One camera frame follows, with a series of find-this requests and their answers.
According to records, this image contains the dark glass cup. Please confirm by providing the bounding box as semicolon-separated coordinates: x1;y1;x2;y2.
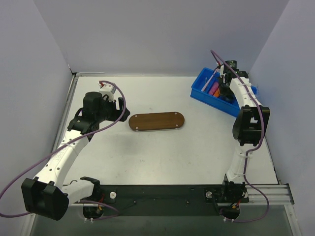
222;93;235;104

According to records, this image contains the clear textured toothbrush holder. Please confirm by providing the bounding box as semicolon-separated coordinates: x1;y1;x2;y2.
251;85;259;96

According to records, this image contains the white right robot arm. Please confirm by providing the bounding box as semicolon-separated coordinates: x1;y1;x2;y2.
218;60;270;201

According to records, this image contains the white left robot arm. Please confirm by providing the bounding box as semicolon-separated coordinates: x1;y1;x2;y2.
21;91;130;220

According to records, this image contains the magenta toothpaste tube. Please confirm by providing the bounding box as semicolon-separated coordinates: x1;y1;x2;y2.
208;82;219;96

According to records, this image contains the brown oval wooden tray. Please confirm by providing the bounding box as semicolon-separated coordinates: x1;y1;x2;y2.
128;112;185;131

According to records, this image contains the orange toothpaste tube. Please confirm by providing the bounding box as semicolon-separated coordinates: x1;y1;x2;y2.
213;89;220;98

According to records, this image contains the pink toothbrush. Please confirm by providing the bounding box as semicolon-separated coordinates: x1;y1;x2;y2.
201;69;217;92

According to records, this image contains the blue plastic bin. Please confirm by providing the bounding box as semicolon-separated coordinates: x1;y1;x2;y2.
190;67;240;117

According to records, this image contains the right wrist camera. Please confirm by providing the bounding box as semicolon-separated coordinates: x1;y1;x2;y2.
217;64;229;76

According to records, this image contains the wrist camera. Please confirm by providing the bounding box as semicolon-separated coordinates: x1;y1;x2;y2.
217;64;229;76
99;82;116;102

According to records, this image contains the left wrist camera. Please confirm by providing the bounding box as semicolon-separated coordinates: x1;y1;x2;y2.
99;82;116;102

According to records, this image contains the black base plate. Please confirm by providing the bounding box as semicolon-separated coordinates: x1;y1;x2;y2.
83;183;249;218

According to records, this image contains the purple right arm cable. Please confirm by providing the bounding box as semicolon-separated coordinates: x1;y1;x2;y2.
210;50;269;223

